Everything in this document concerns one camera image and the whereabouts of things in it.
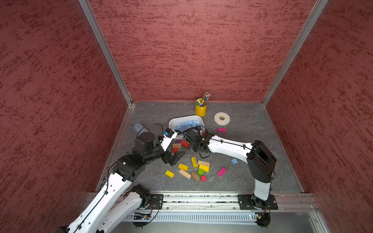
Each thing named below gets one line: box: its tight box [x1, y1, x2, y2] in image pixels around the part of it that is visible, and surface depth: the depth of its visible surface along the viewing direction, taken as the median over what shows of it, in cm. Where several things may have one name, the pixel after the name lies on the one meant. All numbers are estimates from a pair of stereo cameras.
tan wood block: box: [198, 160, 211, 168], surface depth 89 cm
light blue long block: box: [191, 120, 199, 128], surface depth 106 cm
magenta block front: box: [216, 166, 227, 178], surface depth 87 cm
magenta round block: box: [200, 175, 207, 183], surface depth 83 cm
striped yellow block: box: [191, 156, 199, 168], surface depth 87 cm
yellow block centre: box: [177, 163, 189, 172], surface depth 87 cm
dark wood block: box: [190, 170, 202, 183], surface depth 84 cm
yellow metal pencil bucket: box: [195, 95, 211, 117], surface depth 109 cm
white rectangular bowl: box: [168, 115, 205, 132], surface depth 105 cm
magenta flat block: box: [217, 127, 227, 133], surface depth 107 cm
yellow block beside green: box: [199, 164, 210, 173], surface depth 87 cm
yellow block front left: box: [164, 169, 175, 179], surface depth 85 cm
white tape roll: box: [213, 112, 231, 126], surface depth 112 cm
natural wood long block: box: [178, 168, 192, 180], surface depth 85 cm
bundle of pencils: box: [195, 91, 212, 107], surface depth 105 cm
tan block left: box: [171, 143, 182, 149], surface depth 94 cm
